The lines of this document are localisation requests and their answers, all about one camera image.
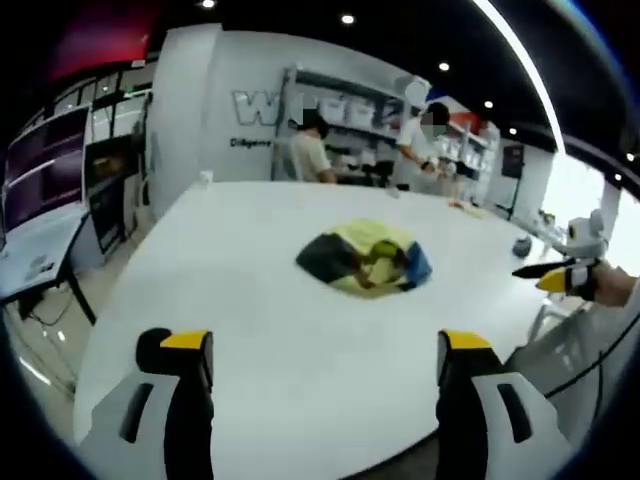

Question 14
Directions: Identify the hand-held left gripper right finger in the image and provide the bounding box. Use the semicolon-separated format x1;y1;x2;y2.
435;328;576;480

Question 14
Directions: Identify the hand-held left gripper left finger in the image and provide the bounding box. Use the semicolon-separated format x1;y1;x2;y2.
74;327;216;480

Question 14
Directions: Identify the yellow colour-block garment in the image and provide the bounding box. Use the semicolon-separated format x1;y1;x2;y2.
294;218;434;300

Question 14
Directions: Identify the person's right hand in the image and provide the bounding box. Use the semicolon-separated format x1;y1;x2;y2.
594;258;633;308

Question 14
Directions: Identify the pile of small table items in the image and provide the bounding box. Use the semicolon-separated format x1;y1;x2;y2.
537;209;569;246

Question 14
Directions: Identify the grey mesh office chair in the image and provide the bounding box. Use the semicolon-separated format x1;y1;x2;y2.
502;299;616;451

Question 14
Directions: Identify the pale yellow cloth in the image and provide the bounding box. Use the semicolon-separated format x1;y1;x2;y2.
449;198;489;219

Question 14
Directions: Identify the black sign on stand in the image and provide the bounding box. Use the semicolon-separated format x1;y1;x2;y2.
501;144;525;177

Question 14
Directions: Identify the white ceiling light strip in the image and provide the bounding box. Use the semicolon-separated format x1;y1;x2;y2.
472;0;567;154

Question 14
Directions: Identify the white office desk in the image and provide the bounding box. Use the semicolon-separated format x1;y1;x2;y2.
0;204;99;326

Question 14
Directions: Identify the row of white storage bins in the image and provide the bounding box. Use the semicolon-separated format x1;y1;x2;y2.
319;99;391;126

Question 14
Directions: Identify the large computer monitor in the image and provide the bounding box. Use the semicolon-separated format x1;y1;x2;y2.
2;107;90;236

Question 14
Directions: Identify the grey metal shelving unit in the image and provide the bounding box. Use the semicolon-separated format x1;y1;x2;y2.
272;64;501;201

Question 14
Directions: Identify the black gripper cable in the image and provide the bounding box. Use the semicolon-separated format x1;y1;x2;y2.
544;312;640;399

